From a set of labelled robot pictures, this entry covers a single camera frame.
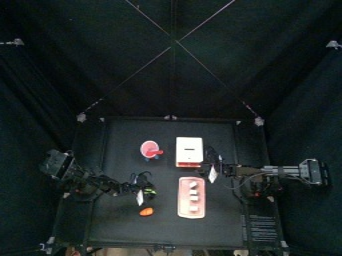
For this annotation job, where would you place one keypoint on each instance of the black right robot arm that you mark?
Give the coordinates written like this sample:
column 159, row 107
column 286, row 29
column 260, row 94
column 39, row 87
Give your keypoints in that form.
column 284, row 171

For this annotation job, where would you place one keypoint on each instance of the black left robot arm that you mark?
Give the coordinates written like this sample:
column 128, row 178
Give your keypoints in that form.
column 84, row 176

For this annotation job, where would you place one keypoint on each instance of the red drawer front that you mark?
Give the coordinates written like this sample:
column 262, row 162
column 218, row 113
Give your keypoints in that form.
column 187, row 164

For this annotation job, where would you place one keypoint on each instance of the white tag on left gripper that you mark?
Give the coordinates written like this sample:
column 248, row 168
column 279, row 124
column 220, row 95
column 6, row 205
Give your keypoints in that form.
column 139, row 197

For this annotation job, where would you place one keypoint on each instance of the white tag on gripper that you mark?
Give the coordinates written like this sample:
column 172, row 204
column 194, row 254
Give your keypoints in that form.
column 212, row 174
column 139, row 197

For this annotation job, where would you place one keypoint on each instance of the white tag on right gripper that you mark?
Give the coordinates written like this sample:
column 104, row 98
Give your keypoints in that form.
column 212, row 174

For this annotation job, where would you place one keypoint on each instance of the small orange toy food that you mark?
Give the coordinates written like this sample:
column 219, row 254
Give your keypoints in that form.
column 145, row 211

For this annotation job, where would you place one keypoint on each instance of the white cube with colour print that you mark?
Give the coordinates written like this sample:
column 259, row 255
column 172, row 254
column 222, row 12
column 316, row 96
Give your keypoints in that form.
column 192, row 184
column 194, row 192
column 194, row 198
column 192, row 209

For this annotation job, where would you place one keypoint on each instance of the pink rectangular tray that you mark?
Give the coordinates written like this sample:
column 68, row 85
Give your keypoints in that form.
column 184, row 200

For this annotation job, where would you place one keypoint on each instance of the white text label sticker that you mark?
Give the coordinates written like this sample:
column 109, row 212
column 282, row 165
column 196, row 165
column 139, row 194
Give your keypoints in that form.
column 262, row 228

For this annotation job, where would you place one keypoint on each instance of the black cloth backdrop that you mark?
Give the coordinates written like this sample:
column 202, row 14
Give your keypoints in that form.
column 168, row 60

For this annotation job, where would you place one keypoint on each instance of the grey frame corner bracket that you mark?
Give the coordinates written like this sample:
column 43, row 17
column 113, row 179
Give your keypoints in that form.
column 169, row 117
column 332, row 44
column 259, row 121
column 80, row 117
column 17, row 42

